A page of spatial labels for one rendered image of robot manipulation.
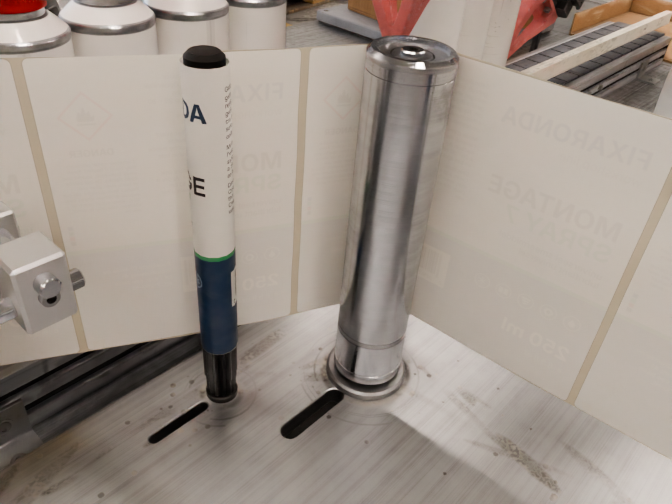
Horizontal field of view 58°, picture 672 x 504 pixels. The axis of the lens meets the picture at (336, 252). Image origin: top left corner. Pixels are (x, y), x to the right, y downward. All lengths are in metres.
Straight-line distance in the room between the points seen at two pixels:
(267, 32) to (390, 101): 0.20
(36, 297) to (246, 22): 0.25
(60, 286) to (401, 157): 0.14
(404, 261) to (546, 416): 0.13
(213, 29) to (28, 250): 0.21
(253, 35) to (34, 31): 0.14
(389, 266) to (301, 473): 0.11
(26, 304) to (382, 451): 0.19
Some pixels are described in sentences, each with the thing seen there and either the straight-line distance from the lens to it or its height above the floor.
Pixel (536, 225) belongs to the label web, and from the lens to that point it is 0.28.
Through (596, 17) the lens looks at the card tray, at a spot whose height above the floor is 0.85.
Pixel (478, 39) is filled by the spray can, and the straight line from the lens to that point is 0.66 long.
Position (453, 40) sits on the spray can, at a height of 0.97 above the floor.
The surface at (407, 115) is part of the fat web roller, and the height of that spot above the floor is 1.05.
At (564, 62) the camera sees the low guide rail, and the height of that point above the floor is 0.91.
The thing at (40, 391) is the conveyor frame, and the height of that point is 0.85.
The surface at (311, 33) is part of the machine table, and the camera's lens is 1.11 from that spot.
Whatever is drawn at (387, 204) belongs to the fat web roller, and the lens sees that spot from 0.27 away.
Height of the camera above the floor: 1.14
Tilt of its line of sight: 36 degrees down
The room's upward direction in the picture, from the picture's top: 5 degrees clockwise
